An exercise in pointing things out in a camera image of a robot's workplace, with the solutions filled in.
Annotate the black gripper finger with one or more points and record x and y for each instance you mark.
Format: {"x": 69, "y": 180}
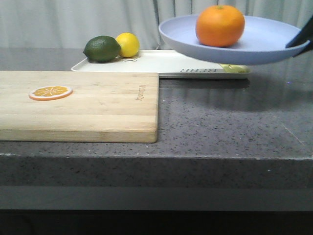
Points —
{"x": 309, "y": 47}
{"x": 303, "y": 35}

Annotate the light blue round plate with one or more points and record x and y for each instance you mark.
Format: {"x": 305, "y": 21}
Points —
{"x": 263, "y": 41}

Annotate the orange fruit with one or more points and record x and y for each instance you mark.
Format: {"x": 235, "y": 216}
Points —
{"x": 220, "y": 26}

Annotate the cream rectangular tray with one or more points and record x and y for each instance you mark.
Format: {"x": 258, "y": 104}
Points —
{"x": 168, "y": 64}

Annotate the yellow lemon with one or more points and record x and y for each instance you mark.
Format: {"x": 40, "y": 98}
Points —
{"x": 129, "y": 44}

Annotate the green lime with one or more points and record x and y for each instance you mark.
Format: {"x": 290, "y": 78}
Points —
{"x": 102, "y": 49}

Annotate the wooden cutting board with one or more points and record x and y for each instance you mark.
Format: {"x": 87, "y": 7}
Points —
{"x": 103, "y": 107}

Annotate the orange slice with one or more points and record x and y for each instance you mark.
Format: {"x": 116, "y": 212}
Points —
{"x": 50, "y": 93}

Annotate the grey curtain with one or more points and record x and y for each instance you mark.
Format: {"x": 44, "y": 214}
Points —
{"x": 71, "y": 23}

